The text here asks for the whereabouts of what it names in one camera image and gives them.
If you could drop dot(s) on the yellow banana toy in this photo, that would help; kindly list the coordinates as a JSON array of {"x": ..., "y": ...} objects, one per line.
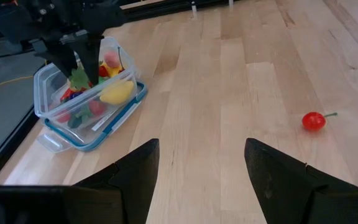
[{"x": 112, "y": 71}]

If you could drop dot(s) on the pink peach toy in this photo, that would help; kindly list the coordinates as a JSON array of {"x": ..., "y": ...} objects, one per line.
[{"x": 112, "y": 59}]

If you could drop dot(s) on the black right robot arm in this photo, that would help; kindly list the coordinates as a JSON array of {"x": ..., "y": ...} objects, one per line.
[{"x": 26, "y": 18}]

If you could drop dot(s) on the yellow lemon toy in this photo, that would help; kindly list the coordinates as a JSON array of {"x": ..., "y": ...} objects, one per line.
[{"x": 117, "y": 92}]

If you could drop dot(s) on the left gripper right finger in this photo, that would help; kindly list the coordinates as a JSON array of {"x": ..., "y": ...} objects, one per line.
[{"x": 278, "y": 180}]

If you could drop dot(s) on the strawberry toy with large leaves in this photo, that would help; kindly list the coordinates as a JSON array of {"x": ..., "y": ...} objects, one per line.
[{"x": 79, "y": 79}]

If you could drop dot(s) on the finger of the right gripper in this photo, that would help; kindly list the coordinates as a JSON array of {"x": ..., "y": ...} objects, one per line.
[
  {"x": 90, "y": 62},
  {"x": 62, "y": 62}
]

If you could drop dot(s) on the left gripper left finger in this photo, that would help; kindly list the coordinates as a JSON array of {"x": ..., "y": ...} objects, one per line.
[{"x": 135, "y": 180}]

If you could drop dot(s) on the blue-rimmed clear container lid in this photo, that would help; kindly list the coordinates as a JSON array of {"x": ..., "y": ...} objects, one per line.
[{"x": 141, "y": 91}]

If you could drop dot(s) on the large red cherry toy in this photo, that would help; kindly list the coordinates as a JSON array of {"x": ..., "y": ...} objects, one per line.
[{"x": 313, "y": 121}]

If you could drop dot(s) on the clear plastic tupperware container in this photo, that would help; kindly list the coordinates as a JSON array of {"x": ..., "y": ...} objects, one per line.
[{"x": 42, "y": 93}]

